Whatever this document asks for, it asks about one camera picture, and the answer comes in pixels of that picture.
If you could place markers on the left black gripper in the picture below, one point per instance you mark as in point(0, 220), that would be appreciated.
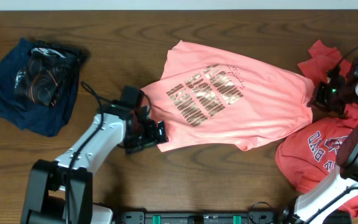
point(151, 133)

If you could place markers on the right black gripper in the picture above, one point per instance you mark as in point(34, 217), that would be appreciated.
point(318, 99)

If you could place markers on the pink shirt with bronze lettering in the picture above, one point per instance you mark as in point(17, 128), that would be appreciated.
point(212, 96)

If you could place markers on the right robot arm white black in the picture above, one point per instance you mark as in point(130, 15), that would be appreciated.
point(339, 189)

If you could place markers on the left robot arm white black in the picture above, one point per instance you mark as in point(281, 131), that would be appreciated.
point(61, 191)

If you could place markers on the red shirt with navy lettering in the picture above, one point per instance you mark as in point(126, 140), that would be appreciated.
point(306, 157)

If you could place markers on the black shirt orange swirl print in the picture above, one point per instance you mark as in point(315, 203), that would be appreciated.
point(49, 73)

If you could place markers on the navy blue folded shirt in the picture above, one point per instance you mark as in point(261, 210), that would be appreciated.
point(23, 113)

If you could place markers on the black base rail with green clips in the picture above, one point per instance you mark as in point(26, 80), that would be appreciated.
point(256, 214)

